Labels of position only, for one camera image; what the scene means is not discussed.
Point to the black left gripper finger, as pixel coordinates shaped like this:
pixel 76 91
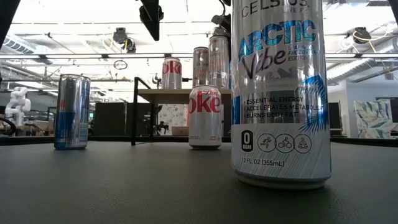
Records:
pixel 152 18

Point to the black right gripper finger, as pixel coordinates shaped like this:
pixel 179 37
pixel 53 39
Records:
pixel 222 31

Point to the white Celsius can yellow base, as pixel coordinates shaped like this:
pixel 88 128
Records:
pixel 218 62

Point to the Celsius Tropical Vibe can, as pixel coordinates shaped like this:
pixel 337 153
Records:
pixel 200 68

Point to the Diet Coke can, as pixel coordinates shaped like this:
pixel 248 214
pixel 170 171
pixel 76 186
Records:
pixel 171 74
pixel 205 124

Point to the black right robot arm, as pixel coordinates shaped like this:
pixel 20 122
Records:
pixel 395 6

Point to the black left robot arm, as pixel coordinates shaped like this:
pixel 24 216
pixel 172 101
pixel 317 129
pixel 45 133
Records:
pixel 6 15

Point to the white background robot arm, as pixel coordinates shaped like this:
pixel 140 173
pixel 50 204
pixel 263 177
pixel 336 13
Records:
pixel 18 105

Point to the black red ceiling device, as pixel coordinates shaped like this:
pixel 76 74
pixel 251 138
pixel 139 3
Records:
pixel 130 46

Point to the Celsius Arctic Vibe can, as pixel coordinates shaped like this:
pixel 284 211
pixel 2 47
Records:
pixel 280 93

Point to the floral patterned panel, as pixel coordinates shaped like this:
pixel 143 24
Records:
pixel 174 116

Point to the black tripod device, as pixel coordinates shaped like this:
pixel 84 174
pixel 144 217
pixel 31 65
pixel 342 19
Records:
pixel 160 127

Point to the black cabinet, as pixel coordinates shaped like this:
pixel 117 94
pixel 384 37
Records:
pixel 109 119

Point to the slim silver Red Bull can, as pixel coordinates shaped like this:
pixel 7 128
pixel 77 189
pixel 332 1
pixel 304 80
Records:
pixel 72 112

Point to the black monitor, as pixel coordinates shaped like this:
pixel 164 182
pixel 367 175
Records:
pixel 334 115

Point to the black table mat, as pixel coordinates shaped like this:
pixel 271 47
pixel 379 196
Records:
pixel 124 186

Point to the leaf patterned panel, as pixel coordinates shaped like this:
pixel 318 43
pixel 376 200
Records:
pixel 373 118

